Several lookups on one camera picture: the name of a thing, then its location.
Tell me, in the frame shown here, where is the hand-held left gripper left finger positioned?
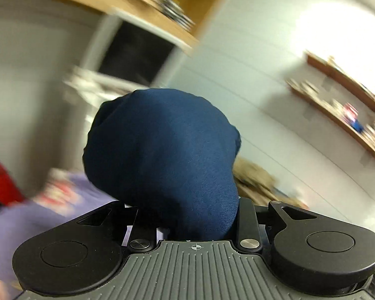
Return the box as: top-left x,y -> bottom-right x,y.
76,200 -> 157,252

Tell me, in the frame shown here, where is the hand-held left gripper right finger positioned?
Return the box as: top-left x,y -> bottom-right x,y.
236,197 -> 320,252

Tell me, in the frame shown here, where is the navy blue jacket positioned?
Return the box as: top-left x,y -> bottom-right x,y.
81,88 -> 242,242

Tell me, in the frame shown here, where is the khaki jacket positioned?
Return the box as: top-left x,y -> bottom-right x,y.
233,157 -> 310,210

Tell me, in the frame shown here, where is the purple floral bedsheet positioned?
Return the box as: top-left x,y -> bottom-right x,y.
0,168 -> 127,300

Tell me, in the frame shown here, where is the red and black cloth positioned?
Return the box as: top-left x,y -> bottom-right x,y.
0,152 -> 26,208

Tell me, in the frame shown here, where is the white rack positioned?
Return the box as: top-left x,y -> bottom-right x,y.
63,65 -> 148,126

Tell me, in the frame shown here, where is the wooden overhead shelf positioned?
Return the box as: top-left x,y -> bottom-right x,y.
0,0 -> 242,59

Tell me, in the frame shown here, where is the stack of blurred books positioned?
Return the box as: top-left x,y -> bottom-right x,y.
104,0 -> 197,32

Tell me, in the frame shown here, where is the long wooden wall shelf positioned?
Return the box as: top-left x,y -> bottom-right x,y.
286,79 -> 375,170

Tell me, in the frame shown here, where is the short wooden wall shelf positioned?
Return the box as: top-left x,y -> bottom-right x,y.
305,50 -> 375,116

